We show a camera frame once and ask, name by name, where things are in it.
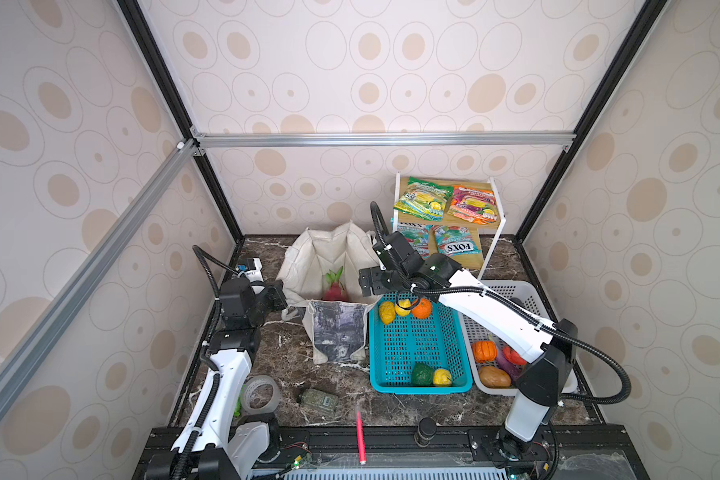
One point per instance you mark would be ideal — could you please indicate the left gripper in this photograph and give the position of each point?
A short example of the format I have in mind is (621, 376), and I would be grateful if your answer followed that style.
(273, 289)

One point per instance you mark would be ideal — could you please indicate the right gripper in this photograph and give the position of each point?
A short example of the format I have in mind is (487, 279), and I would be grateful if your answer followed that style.
(373, 281)

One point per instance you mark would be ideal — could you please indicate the pink dragon fruit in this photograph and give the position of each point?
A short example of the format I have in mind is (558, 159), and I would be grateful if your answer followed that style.
(336, 290)

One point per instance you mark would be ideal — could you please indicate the green snack packet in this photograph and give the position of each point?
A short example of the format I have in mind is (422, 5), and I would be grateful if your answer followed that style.
(424, 199)

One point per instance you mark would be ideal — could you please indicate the white canvas grocery bag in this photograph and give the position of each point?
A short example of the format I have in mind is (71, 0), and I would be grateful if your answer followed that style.
(320, 275)

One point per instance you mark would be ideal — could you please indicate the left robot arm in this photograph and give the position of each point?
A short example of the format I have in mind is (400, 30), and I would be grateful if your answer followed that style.
(209, 446)

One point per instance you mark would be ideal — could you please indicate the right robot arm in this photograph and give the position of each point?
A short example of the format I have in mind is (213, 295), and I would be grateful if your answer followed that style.
(548, 347)

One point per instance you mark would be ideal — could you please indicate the left Foxs candy packet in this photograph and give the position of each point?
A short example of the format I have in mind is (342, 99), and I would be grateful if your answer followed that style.
(418, 236)

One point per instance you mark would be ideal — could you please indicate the foxs candy packet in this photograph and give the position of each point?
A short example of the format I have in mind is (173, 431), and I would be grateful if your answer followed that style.
(455, 242)
(418, 236)

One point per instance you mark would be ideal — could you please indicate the yellow lemon toy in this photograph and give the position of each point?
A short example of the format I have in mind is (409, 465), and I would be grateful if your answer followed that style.
(402, 307)

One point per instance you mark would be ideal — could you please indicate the yellow corn toy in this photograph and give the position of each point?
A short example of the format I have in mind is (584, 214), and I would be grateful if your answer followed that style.
(387, 312)

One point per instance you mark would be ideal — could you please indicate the orange fruit toy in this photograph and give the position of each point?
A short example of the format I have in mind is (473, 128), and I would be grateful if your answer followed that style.
(423, 309)

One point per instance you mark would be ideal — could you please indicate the right Foxs candy packet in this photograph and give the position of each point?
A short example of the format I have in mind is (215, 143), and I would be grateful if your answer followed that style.
(455, 242)

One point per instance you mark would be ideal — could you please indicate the white wooden shelf rack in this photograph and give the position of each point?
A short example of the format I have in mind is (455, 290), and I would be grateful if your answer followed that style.
(486, 237)

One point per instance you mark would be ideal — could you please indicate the clear tape roll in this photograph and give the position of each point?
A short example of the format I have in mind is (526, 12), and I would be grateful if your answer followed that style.
(261, 394)

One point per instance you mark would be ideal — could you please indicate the teal plastic basket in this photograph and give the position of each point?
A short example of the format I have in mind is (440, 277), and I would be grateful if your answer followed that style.
(436, 341)

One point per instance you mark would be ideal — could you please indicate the pink orange snack packet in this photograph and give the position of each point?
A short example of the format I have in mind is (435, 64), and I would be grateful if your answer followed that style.
(473, 205)

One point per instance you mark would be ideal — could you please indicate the green bell pepper toy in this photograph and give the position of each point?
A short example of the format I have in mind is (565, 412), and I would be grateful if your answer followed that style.
(422, 375)

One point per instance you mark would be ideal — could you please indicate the orange pumpkin toy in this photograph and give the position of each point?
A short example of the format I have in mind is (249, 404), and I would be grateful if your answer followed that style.
(484, 351)

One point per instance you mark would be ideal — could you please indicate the small glass jar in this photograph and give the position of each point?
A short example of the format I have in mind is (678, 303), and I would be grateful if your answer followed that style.
(319, 401)

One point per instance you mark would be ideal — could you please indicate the white plastic basket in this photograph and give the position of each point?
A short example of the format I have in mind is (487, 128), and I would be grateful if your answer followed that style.
(474, 331)

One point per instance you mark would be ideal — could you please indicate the red tomato toy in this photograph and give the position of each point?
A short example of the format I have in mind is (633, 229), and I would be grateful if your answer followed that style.
(513, 357)

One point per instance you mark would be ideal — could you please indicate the brown potato toy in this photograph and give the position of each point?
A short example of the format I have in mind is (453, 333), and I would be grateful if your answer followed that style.
(494, 377)

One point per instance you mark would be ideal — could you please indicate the purple eggplant toy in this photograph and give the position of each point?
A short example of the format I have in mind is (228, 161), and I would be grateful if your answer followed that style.
(512, 370)

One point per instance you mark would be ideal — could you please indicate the horizontal aluminium bar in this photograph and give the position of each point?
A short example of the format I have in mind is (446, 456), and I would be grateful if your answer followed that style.
(204, 141)

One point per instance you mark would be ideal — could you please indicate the red pen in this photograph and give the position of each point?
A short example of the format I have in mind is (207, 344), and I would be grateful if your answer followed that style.
(359, 428)

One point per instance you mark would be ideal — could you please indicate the left aluminium bar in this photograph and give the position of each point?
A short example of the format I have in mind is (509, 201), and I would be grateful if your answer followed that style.
(31, 352)

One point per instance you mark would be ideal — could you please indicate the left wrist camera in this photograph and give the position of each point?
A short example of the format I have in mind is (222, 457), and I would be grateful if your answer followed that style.
(250, 268)

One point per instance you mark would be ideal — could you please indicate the black knob on rail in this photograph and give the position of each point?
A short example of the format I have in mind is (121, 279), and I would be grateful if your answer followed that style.
(425, 432)

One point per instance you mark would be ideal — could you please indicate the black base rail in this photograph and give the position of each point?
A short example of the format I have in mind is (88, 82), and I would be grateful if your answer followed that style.
(556, 452)

